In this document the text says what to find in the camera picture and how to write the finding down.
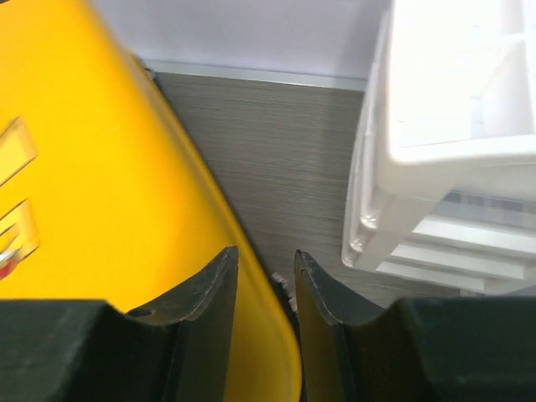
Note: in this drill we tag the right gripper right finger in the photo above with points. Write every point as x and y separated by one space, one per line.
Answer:
464 348

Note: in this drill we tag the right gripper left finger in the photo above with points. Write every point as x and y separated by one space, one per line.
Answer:
173 348

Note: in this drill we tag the yellow Pikachu hard suitcase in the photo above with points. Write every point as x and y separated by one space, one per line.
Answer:
104 195

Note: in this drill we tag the white plastic drawer organizer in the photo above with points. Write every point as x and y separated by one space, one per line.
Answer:
442 180

